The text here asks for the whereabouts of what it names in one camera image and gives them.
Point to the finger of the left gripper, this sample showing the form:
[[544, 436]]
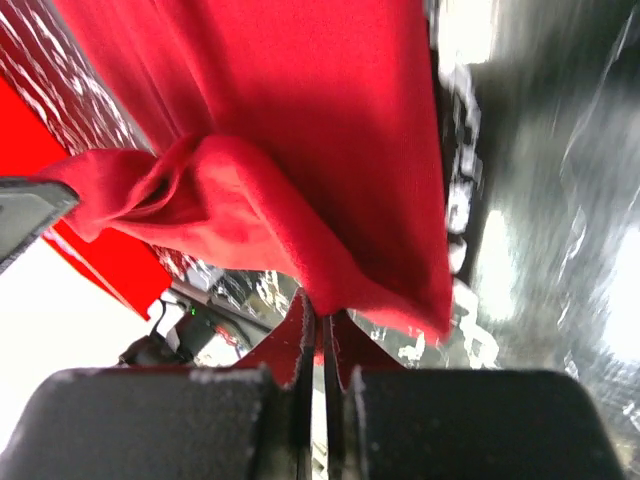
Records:
[[28, 208]]

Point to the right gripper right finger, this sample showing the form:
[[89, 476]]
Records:
[[348, 352]]

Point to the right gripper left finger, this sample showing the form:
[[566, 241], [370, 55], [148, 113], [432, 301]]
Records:
[[285, 359]]

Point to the dark red t shirt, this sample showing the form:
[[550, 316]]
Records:
[[294, 136]]

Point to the red plastic bin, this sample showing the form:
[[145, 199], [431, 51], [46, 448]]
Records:
[[123, 267]]

